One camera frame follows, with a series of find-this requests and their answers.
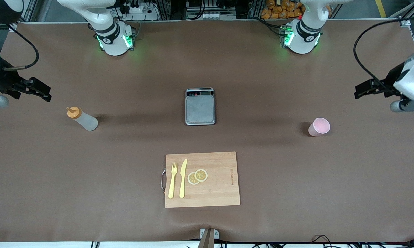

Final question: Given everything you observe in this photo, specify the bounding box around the translucent sauce bottle orange cap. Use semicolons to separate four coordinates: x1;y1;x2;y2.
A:
66;106;99;131

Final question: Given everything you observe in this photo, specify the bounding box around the pink plastic cup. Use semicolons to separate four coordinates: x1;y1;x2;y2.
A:
308;117;331;137

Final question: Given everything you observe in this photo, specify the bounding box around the orange snack packets pile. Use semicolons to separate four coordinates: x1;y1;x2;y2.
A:
261;0;305;19

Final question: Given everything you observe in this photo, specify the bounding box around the brown table mat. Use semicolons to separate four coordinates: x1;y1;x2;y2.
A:
0;19;414;243

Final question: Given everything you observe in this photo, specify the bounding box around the white power strip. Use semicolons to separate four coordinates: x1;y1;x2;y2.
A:
123;3;159;21
198;12;236;20

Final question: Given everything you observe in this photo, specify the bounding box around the grey digital kitchen scale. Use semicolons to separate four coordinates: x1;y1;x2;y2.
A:
185;87;216;126

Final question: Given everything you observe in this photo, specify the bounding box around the yellow plastic fork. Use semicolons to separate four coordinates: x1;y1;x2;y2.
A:
168;162;178;199

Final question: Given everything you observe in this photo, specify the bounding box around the yellow plastic knife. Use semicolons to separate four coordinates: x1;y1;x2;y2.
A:
179;159;188;199

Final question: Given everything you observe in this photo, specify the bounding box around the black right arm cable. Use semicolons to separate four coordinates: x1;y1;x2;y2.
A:
2;23;40;71

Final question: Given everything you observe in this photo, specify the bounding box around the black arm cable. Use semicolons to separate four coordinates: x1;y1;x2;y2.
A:
2;23;40;71
353;15;410;91

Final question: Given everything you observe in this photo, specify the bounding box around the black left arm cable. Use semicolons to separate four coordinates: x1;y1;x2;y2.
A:
353;15;410;91

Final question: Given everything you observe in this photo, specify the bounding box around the aluminium frame strut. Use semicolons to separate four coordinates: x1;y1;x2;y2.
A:
160;0;171;19
21;0;42;22
398;0;414;21
250;0;262;19

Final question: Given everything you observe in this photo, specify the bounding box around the grey metal bracket plate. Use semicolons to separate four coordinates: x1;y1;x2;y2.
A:
200;228;220;240

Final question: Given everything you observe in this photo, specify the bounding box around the brown mount post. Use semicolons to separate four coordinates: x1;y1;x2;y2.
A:
197;229;215;248

